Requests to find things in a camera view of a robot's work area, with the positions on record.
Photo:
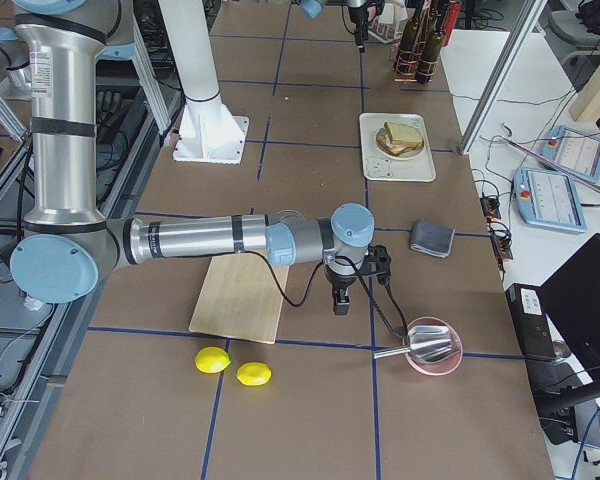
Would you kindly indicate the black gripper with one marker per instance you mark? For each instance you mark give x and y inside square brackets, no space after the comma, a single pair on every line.
[340,284]
[358,16]

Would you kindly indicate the grey round plate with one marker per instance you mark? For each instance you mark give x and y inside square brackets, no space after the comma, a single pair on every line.
[409,153]

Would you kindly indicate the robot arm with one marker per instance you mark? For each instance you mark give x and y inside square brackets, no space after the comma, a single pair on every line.
[312,8]
[69,245]

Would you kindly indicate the cream bear tray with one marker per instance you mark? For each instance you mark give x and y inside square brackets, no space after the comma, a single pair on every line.
[378,165]

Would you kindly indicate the dark green wine bottle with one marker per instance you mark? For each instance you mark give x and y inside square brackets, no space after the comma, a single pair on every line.
[445,17]

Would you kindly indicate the metal scoop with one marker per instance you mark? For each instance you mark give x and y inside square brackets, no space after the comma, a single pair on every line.
[427,344]

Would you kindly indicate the wooden cutting board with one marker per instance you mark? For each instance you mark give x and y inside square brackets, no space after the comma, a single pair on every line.
[240,299]

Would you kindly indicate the grey folded cloth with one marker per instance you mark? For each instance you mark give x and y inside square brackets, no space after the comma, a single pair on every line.
[432,238]

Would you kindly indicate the yellow lemon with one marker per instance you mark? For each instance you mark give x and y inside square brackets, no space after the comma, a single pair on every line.
[254,374]
[211,360]

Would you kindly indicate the pink bowl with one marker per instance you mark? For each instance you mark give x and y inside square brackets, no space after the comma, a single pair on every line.
[446,366]

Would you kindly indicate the black box device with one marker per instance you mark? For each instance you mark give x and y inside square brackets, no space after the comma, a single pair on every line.
[530,323]

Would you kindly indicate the blue teach pendant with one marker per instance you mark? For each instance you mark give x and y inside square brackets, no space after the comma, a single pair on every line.
[576,151]
[548,199]

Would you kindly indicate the black laptop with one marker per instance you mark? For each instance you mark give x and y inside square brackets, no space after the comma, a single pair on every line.
[571,298]

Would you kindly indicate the white wire cup rack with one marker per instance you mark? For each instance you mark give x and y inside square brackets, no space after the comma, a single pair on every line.
[389,25]

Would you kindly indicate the copper wire bottle rack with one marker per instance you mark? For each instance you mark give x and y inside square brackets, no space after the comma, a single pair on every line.
[412,66]

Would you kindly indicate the aluminium frame post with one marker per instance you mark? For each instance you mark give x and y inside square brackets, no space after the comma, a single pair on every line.
[523,26]

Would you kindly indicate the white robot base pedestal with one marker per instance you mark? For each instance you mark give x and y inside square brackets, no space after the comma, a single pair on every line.
[208,131]

